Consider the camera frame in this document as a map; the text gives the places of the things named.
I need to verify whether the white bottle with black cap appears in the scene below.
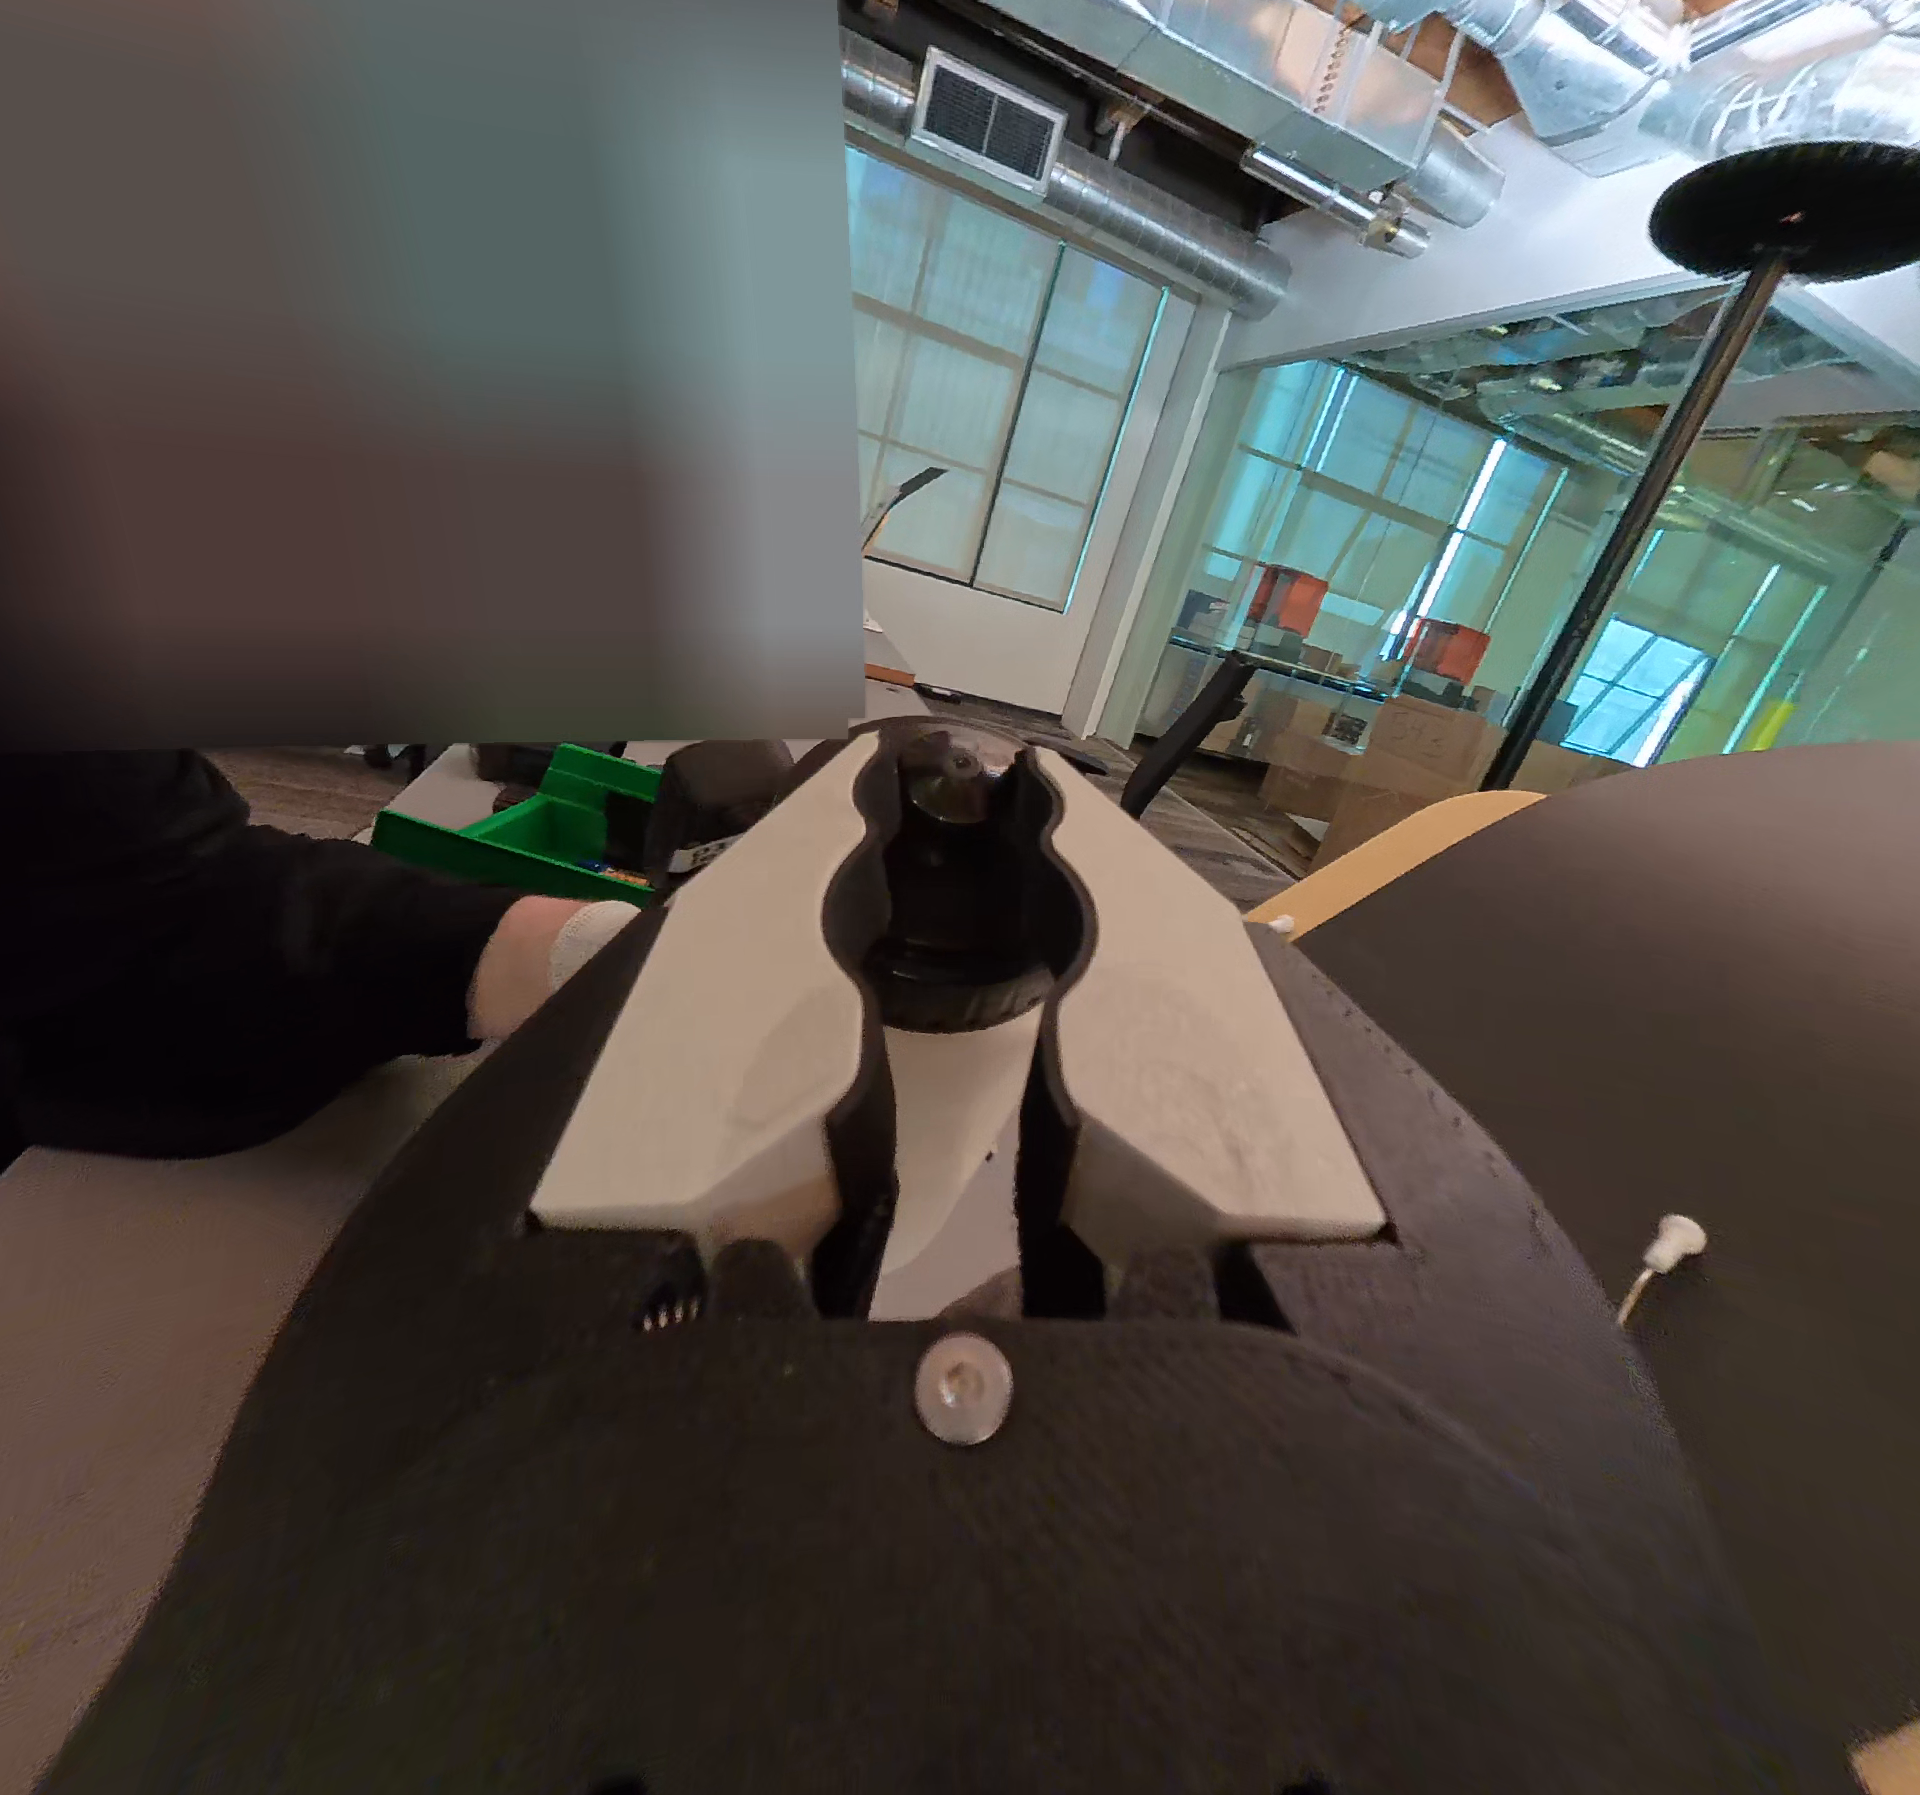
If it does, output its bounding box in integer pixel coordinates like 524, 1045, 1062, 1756
832, 741, 1097, 1324

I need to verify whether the green plastic bin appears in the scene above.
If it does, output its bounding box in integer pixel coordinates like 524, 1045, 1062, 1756
372, 741, 666, 906

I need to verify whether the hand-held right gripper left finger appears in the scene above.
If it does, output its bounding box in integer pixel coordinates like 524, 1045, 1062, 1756
527, 732, 910, 1322

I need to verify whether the thin wire with white tip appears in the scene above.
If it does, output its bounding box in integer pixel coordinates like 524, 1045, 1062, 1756
1613, 1214, 1710, 1328

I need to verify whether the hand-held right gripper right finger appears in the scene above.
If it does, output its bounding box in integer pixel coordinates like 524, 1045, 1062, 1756
1018, 746, 1394, 1322

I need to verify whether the spiral silver duct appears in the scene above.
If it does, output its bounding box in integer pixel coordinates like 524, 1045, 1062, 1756
1500, 0, 1920, 175
835, 27, 1294, 315

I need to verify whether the cardboard box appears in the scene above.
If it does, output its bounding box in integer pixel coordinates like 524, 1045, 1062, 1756
1255, 692, 1508, 861

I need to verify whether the black floor lamp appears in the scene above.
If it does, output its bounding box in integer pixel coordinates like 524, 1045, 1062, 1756
1483, 142, 1920, 795

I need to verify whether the white air vent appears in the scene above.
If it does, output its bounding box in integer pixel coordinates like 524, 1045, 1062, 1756
904, 44, 1070, 197

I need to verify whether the tilted board on white stand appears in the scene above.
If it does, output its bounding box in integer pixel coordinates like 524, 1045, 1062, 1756
859, 464, 949, 557

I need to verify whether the person's left forearm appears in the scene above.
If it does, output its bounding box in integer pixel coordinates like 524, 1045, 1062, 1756
0, 750, 561, 1161

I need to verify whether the black office chair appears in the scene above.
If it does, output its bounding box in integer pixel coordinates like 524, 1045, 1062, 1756
1115, 655, 1255, 825

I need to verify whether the galvanised rectangular duct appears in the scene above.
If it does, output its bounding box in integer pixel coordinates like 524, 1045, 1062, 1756
1018, 0, 1505, 233

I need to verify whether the person's left hand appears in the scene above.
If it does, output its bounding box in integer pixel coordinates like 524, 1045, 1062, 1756
543, 899, 645, 997

